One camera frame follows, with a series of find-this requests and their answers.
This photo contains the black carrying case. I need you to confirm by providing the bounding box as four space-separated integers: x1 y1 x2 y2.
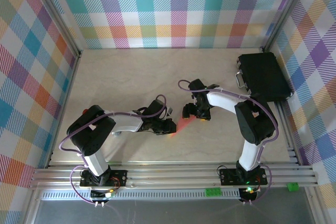
235 52 293 103

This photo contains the grey metal sheet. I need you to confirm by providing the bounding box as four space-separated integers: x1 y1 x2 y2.
34 198 316 224

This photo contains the red bottle with silver cap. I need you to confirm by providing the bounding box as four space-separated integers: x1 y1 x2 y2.
83 109 122 137

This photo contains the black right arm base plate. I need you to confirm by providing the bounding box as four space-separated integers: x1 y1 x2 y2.
219 167 266 186

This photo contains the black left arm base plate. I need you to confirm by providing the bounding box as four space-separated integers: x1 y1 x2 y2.
79 169 129 187

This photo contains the aluminium corner post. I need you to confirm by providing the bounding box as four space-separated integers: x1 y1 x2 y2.
261 0 314 53
26 0 82 59

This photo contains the aluminium mounting rail beam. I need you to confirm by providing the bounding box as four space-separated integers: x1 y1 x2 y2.
28 161 320 190

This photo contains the small controller circuit board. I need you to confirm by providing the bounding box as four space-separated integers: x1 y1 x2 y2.
90 187 117 201
239 186 260 200

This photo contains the long green toy brick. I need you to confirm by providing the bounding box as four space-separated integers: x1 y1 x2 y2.
205 187 222 197

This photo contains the grey slotted cable duct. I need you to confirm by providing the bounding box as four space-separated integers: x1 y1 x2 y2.
41 191 244 200

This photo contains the aluminium side rail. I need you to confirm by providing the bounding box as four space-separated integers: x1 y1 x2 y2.
274 100 301 167
45 55 81 168

